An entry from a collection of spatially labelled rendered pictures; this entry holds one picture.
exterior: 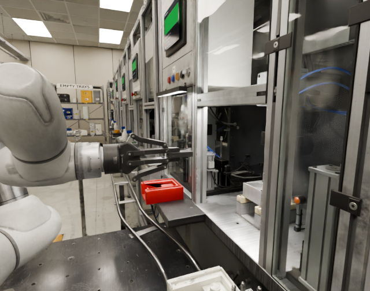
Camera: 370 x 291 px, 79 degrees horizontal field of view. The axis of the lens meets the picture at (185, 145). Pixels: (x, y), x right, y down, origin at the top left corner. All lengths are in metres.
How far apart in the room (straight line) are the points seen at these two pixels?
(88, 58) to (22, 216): 7.51
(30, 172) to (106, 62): 7.76
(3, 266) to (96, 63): 7.61
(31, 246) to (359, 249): 0.88
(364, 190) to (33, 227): 0.90
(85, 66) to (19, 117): 7.80
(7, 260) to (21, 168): 0.42
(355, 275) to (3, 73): 0.60
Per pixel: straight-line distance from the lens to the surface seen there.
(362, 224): 0.42
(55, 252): 1.19
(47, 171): 0.54
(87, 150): 0.56
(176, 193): 0.94
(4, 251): 0.90
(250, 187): 0.79
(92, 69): 8.19
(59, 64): 8.27
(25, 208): 0.95
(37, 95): 0.43
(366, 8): 0.42
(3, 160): 0.58
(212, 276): 0.63
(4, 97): 0.42
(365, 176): 0.40
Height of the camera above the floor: 1.27
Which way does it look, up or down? 9 degrees down
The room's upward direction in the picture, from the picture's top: straight up
